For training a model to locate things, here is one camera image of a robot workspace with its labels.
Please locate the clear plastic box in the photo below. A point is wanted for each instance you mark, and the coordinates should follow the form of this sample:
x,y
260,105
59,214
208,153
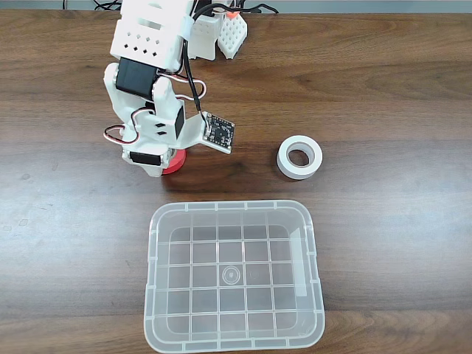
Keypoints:
x,y
236,332

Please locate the white tape roll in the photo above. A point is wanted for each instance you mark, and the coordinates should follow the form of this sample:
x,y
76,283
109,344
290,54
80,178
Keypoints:
x,y
282,162

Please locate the camera module on white mount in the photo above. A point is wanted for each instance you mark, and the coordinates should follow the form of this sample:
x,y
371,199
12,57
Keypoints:
x,y
220,132

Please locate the red tape roll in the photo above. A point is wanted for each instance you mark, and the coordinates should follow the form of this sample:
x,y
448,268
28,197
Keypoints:
x,y
177,162

